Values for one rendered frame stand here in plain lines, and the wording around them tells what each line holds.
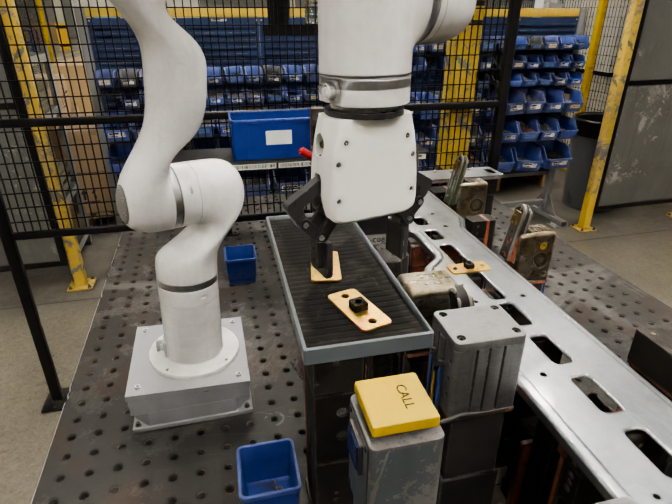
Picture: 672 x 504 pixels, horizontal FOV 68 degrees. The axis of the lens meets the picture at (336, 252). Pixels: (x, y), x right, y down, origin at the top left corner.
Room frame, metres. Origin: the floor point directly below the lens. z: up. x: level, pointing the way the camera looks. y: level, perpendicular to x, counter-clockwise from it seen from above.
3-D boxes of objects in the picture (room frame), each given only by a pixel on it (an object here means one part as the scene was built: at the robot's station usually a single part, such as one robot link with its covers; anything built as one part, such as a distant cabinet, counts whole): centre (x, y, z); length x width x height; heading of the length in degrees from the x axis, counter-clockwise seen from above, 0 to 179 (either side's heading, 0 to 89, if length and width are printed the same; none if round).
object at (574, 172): (4.00, -2.15, 0.36); 0.50 x 0.50 x 0.73
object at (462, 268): (0.89, -0.27, 1.01); 0.08 x 0.04 x 0.01; 104
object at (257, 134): (1.70, 0.21, 1.09); 0.30 x 0.17 x 0.13; 104
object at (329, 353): (0.59, 0.01, 1.16); 0.37 x 0.14 x 0.02; 13
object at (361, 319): (0.48, -0.03, 1.17); 0.08 x 0.04 x 0.01; 29
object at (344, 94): (0.48, -0.02, 1.40); 0.09 x 0.08 x 0.03; 119
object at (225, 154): (1.72, 0.13, 1.01); 0.90 x 0.22 x 0.03; 103
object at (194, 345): (0.89, 0.31, 0.88); 0.19 x 0.19 x 0.18
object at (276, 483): (0.59, 0.11, 0.74); 0.11 x 0.10 x 0.09; 13
